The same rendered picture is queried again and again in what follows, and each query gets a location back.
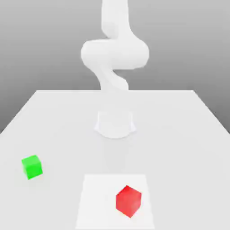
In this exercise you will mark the small red cube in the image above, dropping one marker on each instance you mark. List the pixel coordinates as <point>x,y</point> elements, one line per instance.
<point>128,201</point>

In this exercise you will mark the small green cube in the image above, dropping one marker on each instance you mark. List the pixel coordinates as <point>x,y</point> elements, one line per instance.
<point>32,167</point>

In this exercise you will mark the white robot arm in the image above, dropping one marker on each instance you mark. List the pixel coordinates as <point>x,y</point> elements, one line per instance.
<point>115,53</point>

